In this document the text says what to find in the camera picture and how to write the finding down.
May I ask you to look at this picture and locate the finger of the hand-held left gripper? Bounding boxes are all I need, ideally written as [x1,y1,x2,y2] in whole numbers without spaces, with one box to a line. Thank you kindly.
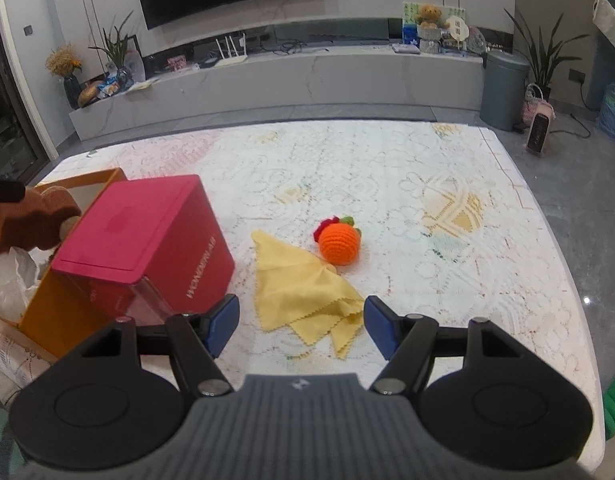
[0,179,26,205]

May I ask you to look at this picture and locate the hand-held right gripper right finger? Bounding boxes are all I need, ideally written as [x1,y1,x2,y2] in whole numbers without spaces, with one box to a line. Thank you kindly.
[362,295,529,396]

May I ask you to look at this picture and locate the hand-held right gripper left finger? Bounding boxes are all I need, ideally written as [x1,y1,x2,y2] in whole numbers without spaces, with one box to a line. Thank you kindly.
[80,293,240,397]

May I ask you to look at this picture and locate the brown plush toy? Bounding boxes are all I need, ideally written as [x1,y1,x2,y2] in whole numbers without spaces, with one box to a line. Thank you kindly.
[0,183,83,256]

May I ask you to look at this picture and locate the yellow cloth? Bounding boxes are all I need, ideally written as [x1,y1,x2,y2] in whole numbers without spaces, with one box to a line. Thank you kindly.
[250,229,366,361]

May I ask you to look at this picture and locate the clear plastic bag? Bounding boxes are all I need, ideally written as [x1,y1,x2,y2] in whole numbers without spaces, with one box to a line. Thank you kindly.
[0,247,55,322]

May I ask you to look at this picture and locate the orange box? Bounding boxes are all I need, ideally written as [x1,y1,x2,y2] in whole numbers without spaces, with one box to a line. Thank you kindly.
[0,167,160,363]

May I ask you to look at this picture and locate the orange crocheted fruit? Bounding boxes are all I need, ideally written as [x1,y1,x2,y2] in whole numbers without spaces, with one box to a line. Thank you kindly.
[313,215,365,265]

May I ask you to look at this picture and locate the red box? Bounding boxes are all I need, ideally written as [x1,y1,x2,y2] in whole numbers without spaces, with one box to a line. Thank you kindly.
[51,174,236,328]

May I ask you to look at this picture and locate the brown bread bag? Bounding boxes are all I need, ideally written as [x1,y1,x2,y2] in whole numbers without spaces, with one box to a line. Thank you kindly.
[78,81,104,108]

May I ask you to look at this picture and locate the vase with dried flowers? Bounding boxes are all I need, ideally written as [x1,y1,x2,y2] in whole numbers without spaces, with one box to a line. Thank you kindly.
[45,44,83,110]

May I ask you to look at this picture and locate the blue snack bag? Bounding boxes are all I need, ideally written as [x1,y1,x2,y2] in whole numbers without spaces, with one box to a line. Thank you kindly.
[98,71,134,99]

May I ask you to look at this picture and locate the green leafy plant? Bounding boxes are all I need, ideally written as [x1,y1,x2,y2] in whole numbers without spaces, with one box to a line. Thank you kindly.
[88,10,139,84]

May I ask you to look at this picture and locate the grey stone tv console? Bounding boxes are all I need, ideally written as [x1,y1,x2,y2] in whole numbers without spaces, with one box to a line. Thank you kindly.
[68,16,487,142]

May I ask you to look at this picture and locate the white space heater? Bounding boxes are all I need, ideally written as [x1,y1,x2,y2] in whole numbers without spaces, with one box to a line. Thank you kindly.
[524,101,557,157]

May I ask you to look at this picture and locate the white router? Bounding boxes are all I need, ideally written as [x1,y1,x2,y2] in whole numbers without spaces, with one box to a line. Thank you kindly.
[214,32,249,66]

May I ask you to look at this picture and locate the grey trash can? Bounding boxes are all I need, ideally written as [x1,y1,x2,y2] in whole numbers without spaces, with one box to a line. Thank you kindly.
[479,50,531,132]

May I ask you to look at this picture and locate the pink woven basket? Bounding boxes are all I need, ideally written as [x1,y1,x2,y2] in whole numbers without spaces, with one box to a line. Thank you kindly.
[522,83,546,124]

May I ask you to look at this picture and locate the round hand fan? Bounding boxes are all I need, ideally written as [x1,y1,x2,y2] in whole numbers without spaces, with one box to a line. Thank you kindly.
[444,15,471,54]

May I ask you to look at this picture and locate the small teddy bear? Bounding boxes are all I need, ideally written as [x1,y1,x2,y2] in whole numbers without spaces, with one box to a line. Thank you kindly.
[414,4,451,31]

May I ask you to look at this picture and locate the green potted plant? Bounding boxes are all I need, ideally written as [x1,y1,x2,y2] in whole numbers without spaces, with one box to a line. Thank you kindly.
[504,7,591,104]

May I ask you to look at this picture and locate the white hanging cloth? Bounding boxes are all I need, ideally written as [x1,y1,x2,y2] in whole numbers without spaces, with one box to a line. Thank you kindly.
[592,0,615,57]

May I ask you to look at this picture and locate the black power cable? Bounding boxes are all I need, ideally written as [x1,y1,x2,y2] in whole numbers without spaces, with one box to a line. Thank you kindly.
[550,112,594,140]

